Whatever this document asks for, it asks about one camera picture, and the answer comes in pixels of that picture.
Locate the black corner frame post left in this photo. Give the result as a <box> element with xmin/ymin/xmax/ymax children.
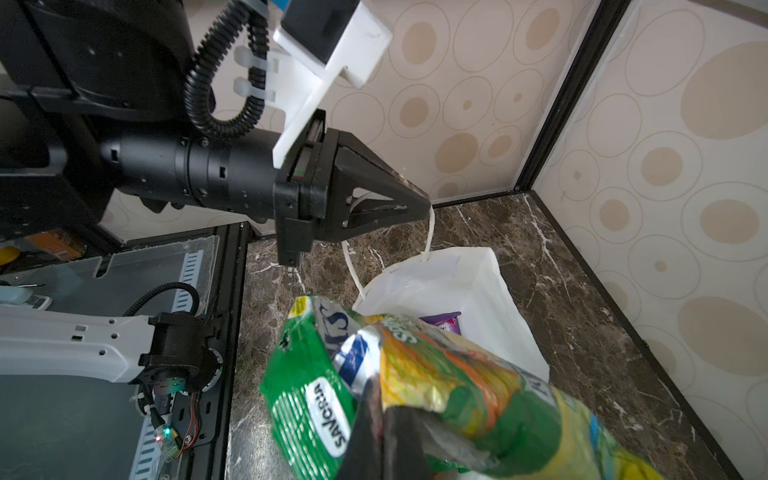
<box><xmin>435</xmin><ymin>0</ymin><xmax>637</xmax><ymax>207</ymax></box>

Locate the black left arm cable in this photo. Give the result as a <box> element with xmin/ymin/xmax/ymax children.
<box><xmin>182</xmin><ymin>0</ymin><xmax>271</xmax><ymax>142</ymax></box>

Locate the white paper bag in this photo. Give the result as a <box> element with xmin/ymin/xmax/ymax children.
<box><xmin>342</xmin><ymin>212</ymin><xmax>550</xmax><ymax>382</ymax></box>

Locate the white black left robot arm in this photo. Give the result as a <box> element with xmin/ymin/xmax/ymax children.
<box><xmin>1</xmin><ymin>1</ymin><xmax>431</xmax><ymax>267</ymax></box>

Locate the yellow green Fox's candy bag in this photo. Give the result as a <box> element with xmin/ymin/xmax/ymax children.
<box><xmin>260</xmin><ymin>295</ymin><xmax>657</xmax><ymax>479</ymax></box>

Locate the purple Fox's candy bag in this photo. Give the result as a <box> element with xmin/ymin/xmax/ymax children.
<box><xmin>421</xmin><ymin>312</ymin><xmax>461</xmax><ymax>335</ymax></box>

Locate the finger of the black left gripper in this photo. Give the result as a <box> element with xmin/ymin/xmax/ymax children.
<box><xmin>326</xmin><ymin>131</ymin><xmax>431</xmax><ymax>242</ymax></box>

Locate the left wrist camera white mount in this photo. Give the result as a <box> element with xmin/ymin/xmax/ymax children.
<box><xmin>233</xmin><ymin>1</ymin><xmax>393</xmax><ymax>169</ymax></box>

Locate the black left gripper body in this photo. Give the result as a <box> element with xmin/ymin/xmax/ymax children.
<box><xmin>273</xmin><ymin>110</ymin><xmax>339</xmax><ymax>267</ymax></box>

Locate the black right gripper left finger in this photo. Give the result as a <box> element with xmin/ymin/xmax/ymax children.
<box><xmin>335</xmin><ymin>375</ymin><xmax>384</xmax><ymax>480</ymax></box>

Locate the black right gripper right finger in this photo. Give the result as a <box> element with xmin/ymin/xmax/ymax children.
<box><xmin>382</xmin><ymin>407</ymin><xmax>432</xmax><ymax>480</ymax></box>

